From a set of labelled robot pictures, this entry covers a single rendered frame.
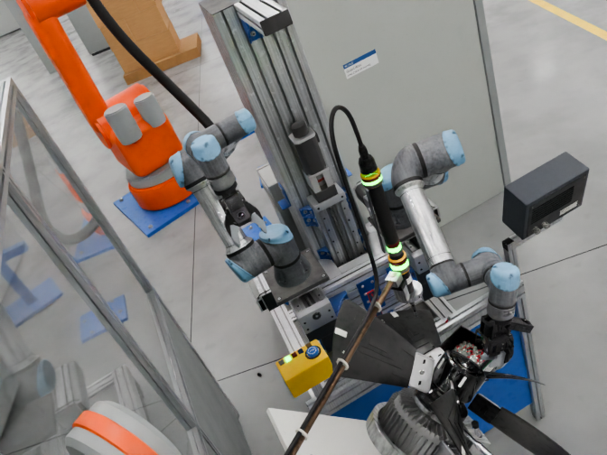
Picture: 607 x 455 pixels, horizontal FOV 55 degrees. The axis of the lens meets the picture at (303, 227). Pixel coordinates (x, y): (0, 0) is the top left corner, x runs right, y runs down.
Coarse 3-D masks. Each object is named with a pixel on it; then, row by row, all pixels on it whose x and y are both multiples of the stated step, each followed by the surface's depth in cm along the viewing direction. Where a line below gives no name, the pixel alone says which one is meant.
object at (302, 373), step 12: (300, 360) 189; (312, 360) 188; (324, 360) 187; (288, 372) 187; (300, 372) 186; (312, 372) 187; (324, 372) 189; (288, 384) 185; (300, 384) 187; (312, 384) 189
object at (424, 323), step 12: (408, 312) 180; (420, 312) 179; (396, 324) 174; (408, 324) 173; (420, 324) 172; (432, 324) 172; (408, 336) 168; (420, 336) 167; (432, 336) 166; (420, 348) 162; (432, 348) 161
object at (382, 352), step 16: (352, 304) 150; (336, 320) 145; (352, 320) 147; (336, 336) 142; (352, 336) 144; (368, 336) 146; (384, 336) 148; (400, 336) 150; (336, 352) 139; (368, 352) 143; (384, 352) 145; (400, 352) 147; (352, 368) 139; (368, 368) 142; (384, 368) 144; (400, 368) 146; (400, 384) 145
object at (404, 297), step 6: (396, 276) 135; (396, 282) 134; (402, 282) 136; (414, 282) 144; (396, 288) 136; (402, 288) 135; (420, 288) 141; (396, 294) 140; (402, 294) 139; (408, 294) 140; (414, 294) 140; (420, 294) 140; (402, 300) 140; (408, 300) 140; (414, 300) 140
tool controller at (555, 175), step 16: (560, 160) 196; (576, 160) 194; (528, 176) 194; (544, 176) 193; (560, 176) 191; (576, 176) 190; (512, 192) 192; (528, 192) 190; (544, 192) 189; (560, 192) 191; (576, 192) 197; (512, 208) 196; (528, 208) 189; (544, 208) 193; (560, 208) 198; (576, 208) 205; (512, 224) 202; (528, 224) 195; (544, 224) 198
